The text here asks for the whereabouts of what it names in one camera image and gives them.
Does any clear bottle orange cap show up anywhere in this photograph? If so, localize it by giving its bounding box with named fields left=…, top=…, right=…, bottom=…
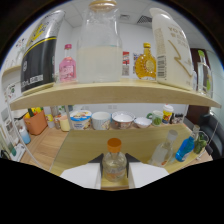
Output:
left=101, top=137, right=128, bottom=183

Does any clear bottle green cap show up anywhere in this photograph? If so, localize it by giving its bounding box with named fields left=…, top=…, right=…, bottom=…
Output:
left=196, top=49, right=214, bottom=98

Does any yellow cup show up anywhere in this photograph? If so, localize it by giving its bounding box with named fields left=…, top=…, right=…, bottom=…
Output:
left=59, top=114, right=72, bottom=132

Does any clear bottle red label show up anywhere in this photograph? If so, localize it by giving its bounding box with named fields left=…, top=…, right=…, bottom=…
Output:
left=148, top=129, right=179, bottom=167

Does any blue liquid bottle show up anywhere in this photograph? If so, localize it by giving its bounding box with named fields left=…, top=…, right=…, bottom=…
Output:
left=175, top=124, right=201, bottom=163

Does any small white bowl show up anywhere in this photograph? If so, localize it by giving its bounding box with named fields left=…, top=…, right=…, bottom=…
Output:
left=133, top=116, right=153, bottom=129

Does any blue lidded tub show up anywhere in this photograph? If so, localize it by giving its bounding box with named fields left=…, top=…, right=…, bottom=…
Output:
left=69, top=109, right=93, bottom=131

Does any green mug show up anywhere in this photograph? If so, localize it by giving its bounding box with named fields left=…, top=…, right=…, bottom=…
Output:
left=146, top=110, right=164, bottom=127

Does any patterned bowl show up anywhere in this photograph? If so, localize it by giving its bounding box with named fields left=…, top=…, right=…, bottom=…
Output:
left=111, top=110, right=136, bottom=130

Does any glass jar of limes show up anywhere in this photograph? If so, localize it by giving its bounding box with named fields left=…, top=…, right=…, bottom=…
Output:
left=193, top=131, right=210, bottom=155

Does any small pale blue bottle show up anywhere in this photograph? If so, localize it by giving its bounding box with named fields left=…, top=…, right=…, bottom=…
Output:
left=18, top=126, right=32, bottom=145

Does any orange storage box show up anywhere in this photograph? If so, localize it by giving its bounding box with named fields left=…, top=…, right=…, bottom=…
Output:
left=23, top=109, right=48, bottom=136

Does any black chair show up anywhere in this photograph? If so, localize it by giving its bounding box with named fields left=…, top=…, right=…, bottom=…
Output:
left=198, top=114, right=224, bottom=161

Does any two-tier wooden shelf rack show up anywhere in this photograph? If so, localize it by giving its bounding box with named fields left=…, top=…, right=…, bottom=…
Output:
left=5, top=78, right=223, bottom=178

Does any amber liquor bottle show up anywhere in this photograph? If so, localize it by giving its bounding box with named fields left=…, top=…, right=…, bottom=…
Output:
left=134, top=42, right=158, bottom=81

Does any pink liquid bottle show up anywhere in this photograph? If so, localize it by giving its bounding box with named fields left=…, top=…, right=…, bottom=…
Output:
left=58, top=43, right=78, bottom=83

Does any glass jar cork lid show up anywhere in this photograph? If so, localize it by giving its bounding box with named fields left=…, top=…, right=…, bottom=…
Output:
left=76, top=0, right=124, bottom=84

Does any black and silver can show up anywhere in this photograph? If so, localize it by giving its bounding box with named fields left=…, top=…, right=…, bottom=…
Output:
left=20, top=9, right=66, bottom=93

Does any ceiling air vent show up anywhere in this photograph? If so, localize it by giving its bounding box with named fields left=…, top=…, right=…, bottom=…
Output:
left=136, top=14, right=153, bottom=25

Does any red wall poster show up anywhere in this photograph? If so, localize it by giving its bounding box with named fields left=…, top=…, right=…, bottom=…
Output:
left=122, top=51, right=130, bottom=77

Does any wooden wall shelf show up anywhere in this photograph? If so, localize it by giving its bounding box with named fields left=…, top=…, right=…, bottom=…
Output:
left=1, top=64, right=23, bottom=79

